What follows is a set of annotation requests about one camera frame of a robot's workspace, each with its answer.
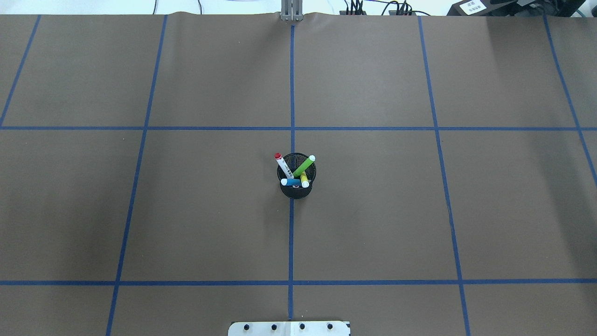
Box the blue highlighter pen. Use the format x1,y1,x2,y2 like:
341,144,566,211
280,178,302,187

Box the red and white marker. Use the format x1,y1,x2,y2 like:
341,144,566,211
274,153,294,179

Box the black mesh pen cup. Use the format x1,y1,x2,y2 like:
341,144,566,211
277,153,316,200

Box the green highlighter pen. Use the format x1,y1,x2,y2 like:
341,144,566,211
293,155,316,178

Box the yellow highlighter pen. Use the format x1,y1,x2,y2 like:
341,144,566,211
300,171,311,189

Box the brown paper table mat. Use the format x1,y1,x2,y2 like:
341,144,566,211
1,13,596,336

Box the left grey USB hub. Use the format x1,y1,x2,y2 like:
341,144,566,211
339,0,367,16

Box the grey usb hub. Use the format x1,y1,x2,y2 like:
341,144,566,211
339,0,367,16
383,0,416,16

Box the white metal mounting plate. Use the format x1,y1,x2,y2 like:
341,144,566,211
228,321,352,336

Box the right grey USB hub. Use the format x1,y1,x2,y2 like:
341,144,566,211
383,0,416,16

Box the black box with label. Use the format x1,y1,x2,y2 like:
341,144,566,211
446,0,518,16

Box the aluminium frame post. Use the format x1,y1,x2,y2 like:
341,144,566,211
280,0,304,21

